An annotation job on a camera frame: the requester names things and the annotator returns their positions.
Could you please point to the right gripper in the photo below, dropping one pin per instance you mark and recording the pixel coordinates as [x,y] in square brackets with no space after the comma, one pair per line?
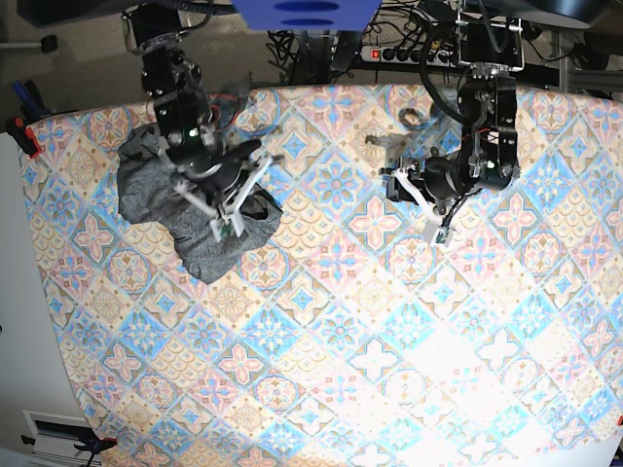
[194,158]

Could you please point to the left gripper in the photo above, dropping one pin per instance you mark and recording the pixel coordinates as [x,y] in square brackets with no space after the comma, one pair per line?
[440,181]

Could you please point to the grey t-shirt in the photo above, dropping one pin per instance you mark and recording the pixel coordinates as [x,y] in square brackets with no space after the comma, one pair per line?
[146,194]

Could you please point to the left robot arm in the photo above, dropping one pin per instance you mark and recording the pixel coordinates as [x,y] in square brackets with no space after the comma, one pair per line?
[486,44]

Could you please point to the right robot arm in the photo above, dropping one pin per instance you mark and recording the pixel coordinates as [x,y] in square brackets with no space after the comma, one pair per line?
[192,121]

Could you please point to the white power strip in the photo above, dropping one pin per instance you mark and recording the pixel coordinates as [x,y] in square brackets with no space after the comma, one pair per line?
[439,57]

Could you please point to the patterned tablecloth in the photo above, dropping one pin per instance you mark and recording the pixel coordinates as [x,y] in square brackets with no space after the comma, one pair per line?
[347,340]

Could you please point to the red black clamp top left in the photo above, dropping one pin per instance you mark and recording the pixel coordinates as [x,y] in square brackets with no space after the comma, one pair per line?
[24,136]

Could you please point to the blue black clamp bottom left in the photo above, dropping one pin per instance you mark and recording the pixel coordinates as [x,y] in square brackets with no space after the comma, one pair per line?
[92,445]

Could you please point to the white vent panel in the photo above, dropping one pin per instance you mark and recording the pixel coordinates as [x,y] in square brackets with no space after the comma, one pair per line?
[53,437]

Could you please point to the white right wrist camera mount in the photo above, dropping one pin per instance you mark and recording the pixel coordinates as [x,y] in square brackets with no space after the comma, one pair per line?
[222,204]

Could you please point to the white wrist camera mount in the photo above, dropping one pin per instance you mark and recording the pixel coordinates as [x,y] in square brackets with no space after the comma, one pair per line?
[438,228]
[222,204]

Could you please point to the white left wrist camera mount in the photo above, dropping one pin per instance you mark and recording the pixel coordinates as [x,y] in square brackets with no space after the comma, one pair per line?
[438,228]

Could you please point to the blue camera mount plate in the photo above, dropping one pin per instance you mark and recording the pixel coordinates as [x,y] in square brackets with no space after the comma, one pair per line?
[347,15]

